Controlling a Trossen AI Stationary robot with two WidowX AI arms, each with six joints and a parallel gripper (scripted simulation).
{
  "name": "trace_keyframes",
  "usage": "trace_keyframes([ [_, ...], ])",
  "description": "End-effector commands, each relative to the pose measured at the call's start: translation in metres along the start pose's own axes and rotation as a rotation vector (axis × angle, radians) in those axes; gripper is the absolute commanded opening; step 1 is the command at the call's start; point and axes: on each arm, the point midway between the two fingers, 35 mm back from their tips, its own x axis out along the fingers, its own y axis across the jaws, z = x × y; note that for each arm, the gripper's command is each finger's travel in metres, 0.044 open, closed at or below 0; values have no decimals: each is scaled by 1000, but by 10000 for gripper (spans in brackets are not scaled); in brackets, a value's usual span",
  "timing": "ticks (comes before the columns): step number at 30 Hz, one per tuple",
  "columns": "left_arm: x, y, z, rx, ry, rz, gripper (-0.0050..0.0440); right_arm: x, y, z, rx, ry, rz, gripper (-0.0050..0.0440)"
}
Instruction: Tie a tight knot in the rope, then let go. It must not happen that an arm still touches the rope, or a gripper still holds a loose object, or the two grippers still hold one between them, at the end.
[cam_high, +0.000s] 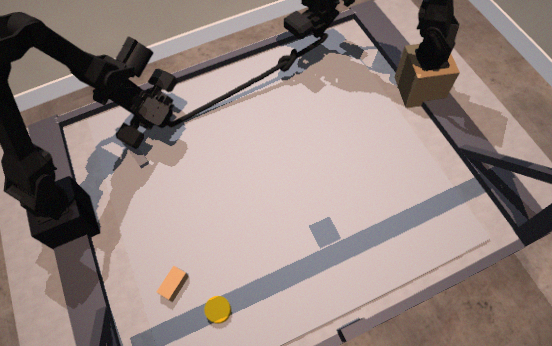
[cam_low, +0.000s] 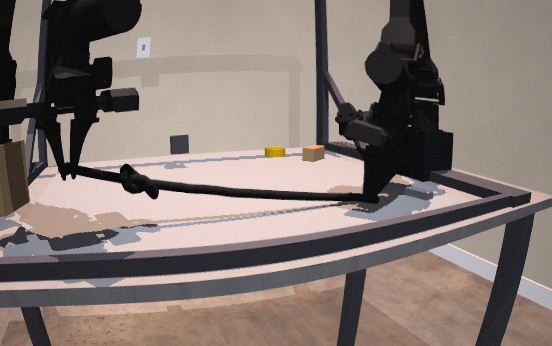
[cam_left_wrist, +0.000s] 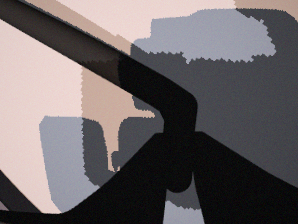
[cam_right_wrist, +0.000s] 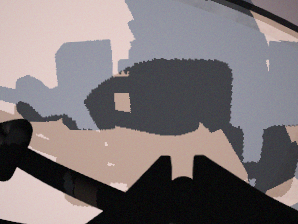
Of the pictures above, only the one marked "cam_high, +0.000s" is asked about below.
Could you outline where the black rope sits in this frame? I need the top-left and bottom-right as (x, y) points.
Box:
(167, 32), (328, 127)

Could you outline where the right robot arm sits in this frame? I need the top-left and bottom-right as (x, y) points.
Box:
(415, 0), (459, 71)

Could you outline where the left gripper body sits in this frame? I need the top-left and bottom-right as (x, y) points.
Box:
(116, 69), (178, 149)

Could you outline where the small orange block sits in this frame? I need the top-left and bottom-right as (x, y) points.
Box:
(157, 266), (189, 302)

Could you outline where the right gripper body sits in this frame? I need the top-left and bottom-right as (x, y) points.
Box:
(284, 0), (355, 39)

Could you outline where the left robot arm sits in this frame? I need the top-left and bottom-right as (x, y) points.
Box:
(0, 12), (174, 224)

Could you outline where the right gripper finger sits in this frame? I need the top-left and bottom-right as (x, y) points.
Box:
(312, 21), (325, 38)
(322, 10), (340, 33)

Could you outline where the grey rectangular bar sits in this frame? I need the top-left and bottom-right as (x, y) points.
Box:
(115, 125), (149, 168)

